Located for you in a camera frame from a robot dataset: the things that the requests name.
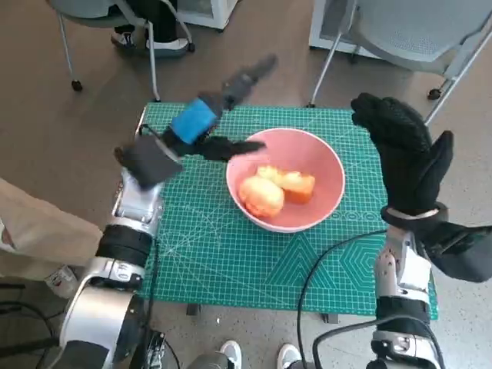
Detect rectangular toy toast bread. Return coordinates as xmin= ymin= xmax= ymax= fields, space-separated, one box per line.
xmin=256 ymin=165 xmax=316 ymax=204

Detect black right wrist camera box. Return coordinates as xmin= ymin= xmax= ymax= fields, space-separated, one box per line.
xmin=417 ymin=221 xmax=492 ymax=284

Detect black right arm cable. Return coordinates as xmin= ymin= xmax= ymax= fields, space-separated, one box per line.
xmin=313 ymin=321 xmax=445 ymax=369
xmin=298 ymin=229 xmax=388 ymax=369

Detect seated person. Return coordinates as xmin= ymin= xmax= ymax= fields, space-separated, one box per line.
xmin=111 ymin=0 xmax=190 ymax=53

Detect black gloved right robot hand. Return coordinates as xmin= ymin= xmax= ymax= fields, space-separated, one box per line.
xmin=351 ymin=92 xmax=455 ymax=218

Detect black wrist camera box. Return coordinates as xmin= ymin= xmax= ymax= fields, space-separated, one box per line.
xmin=417 ymin=221 xmax=492 ymax=284
xmin=114 ymin=137 xmax=185 ymax=189

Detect round toy bread bun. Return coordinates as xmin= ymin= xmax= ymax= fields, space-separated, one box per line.
xmin=238 ymin=175 xmax=286 ymax=219

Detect grey chair with solid seat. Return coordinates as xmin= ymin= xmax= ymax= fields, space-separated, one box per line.
xmin=48 ymin=0 xmax=195 ymax=103

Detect black floor device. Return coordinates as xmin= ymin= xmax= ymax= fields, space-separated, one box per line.
xmin=148 ymin=330 xmax=170 ymax=369

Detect green cutting mat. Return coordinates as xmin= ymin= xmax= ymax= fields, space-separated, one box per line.
xmin=134 ymin=101 xmax=439 ymax=320

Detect white perforated cabinet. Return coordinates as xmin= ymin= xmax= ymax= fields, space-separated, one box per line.
xmin=309 ymin=0 xmax=380 ymax=58

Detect pink bowl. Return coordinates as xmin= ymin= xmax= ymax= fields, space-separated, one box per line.
xmin=225 ymin=128 xmax=346 ymax=233

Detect white shoe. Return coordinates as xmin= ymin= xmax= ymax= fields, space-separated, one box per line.
xmin=277 ymin=344 xmax=301 ymax=369
xmin=219 ymin=340 xmax=242 ymax=369

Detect black floor bar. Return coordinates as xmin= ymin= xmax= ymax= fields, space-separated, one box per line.
xmin=0 ymin=334 xmax=65 ymax=358

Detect grey mesh chair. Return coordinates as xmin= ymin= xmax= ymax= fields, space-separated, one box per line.
xmin=309 ymin=0 xmax=492 ymax=128

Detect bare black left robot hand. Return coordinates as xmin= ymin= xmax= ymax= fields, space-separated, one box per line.
xmin=162 ymin=55 xmax=279 ymax=161

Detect person in beige trousers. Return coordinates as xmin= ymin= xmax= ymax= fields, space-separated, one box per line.
xmin=0 ymin=176 xmax=105 ymax=299

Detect black floor cable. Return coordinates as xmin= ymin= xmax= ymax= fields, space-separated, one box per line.
xmin=0 ymin=301 xmax=53 ymax=324

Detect white cabinet with grey panel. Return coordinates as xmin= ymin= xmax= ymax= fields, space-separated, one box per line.
xmin=176 ymin=0 xmax=231 ymax=32

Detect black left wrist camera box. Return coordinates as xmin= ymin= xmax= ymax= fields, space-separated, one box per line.
xmin=114 ymin=137 xmax=185 ymax=189

